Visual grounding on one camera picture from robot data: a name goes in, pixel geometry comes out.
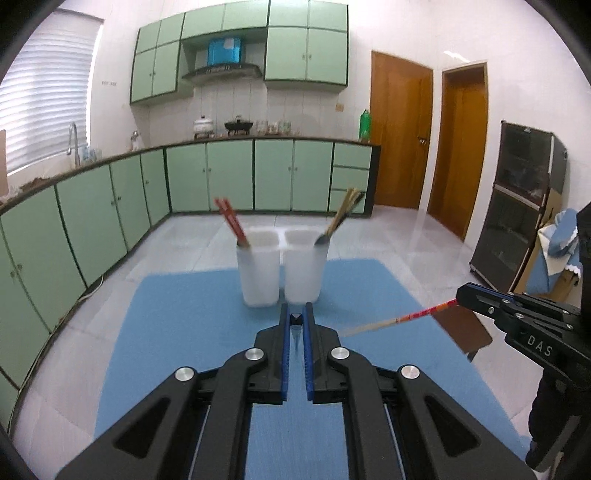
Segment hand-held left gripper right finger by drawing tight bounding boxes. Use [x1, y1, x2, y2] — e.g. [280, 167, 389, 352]
[302, 302, 536, 480]

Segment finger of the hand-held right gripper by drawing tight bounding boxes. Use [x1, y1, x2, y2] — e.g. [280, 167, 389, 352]
[456, 289, 555, 336]
[461, 282, 583, 324]

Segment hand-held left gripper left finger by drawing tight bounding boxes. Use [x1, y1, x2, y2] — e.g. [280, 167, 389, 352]
[55, 302, 293, 480]

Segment white two-compartment utensil holder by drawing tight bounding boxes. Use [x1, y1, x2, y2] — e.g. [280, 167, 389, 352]
[235, 229, 329, 309]

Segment plain and black chopsticks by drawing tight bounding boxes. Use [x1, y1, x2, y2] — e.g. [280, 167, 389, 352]
[314, 196, 365, 245]

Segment brown chair seat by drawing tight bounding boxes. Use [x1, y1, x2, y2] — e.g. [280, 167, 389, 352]
[436, 305, 494, 363]

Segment cardboard box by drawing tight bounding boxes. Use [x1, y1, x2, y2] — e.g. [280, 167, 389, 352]
[512, 222, 583, 303]

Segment blue cloth cover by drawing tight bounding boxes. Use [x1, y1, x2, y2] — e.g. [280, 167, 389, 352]
[526, 209, 591, 296]

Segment black glass-front cabinet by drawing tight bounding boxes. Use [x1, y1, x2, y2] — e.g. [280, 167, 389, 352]
[470, 121, 568, 291]

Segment blue tablecloth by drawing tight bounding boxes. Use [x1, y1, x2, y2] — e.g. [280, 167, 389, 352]
[95, 258, 529, 480]

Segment wooden door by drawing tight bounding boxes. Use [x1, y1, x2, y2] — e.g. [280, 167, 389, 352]
[427, 62, 489, 241]
[370, 51, 435, 210]

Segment green base cabinets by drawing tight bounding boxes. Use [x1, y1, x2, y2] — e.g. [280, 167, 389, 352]
[0, 138, 382, 421]

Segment range hood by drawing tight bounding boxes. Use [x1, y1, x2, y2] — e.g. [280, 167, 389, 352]
[181, 62, 263, 86]

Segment metal sink faucet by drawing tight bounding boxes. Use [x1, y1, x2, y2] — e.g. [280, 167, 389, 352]
[67, 122, 81, 167]

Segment blue box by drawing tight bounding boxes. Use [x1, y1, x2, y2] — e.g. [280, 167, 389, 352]
[207, 38, 244, 66]

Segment white window blinds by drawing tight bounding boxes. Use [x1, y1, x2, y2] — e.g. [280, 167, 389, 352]
[0, 11, 106, 174]

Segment green wall cabinets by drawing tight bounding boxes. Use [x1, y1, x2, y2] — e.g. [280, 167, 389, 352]
[129, 0, 349, 107]

